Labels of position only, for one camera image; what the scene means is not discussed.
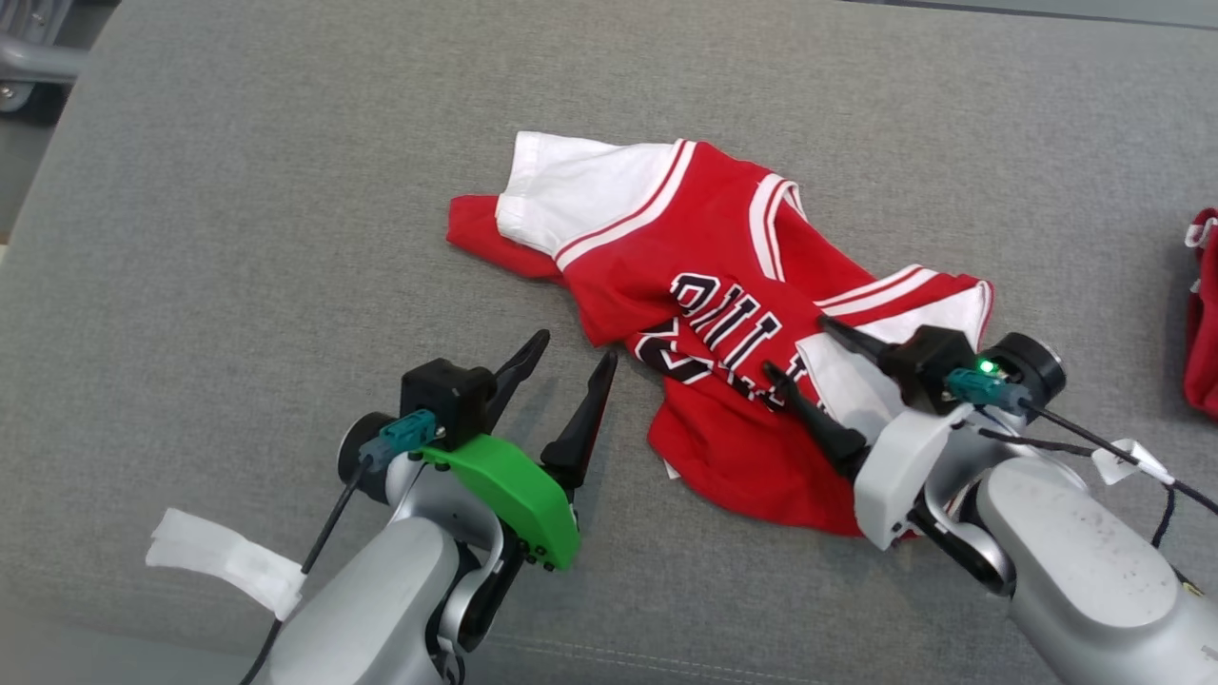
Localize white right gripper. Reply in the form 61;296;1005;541
760;315;973;553

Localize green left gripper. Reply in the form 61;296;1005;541
417;329;620;574

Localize red basketball jersey white sleeves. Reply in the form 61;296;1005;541
445;131;995;538

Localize red garment with white trim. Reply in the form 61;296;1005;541
1183;207;1218;421

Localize teal right camera connector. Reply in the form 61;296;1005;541
945;366;1033;415

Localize teal camera connector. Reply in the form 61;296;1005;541
945;366;1033;415
358;409;441;474

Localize teal left camera connector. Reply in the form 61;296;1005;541
358;409;441;474

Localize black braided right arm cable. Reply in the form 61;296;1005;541
956;419;1183;553

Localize black right camera cable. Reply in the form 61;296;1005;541
1023;400;1218;515

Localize black camera cable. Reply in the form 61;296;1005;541
238;455;377;685
1023;400;1218;515

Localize black left camera cable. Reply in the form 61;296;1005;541
238;455;377;685

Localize white tape on right cable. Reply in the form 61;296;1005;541
1090;438;1176;488

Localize white tape on cable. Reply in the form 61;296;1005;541
145;507;307;621
1090;438;1176;488

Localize white tape on left cable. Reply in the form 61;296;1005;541
145;507;307;621

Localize grey metal wheeled frame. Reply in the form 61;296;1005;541
0;0;120;125

